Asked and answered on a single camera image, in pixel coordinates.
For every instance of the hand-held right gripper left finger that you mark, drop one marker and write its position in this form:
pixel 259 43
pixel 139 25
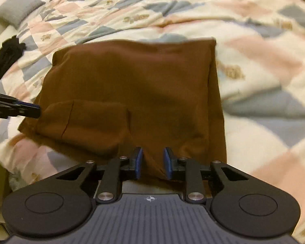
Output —
pixel 138 164

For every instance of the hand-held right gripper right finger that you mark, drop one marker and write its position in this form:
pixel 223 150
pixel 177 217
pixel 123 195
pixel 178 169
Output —
pixel 167 164

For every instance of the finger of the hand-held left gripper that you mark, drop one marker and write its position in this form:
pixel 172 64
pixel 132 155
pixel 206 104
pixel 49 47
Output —
pixel 28 113
pixel 28 106

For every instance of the brown garment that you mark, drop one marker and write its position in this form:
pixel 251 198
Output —
pixel 132 94

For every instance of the black cloth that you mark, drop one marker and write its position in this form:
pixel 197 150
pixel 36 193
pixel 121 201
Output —
pixel 5 56

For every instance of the white bed sheet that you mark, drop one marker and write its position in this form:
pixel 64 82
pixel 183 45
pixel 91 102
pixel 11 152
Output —
pixel 3 34

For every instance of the grey pillow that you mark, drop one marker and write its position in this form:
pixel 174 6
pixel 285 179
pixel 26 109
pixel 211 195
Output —
pixel 17 7

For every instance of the pastel patchwork blanket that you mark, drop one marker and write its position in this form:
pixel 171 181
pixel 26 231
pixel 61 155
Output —
pixel 256 81

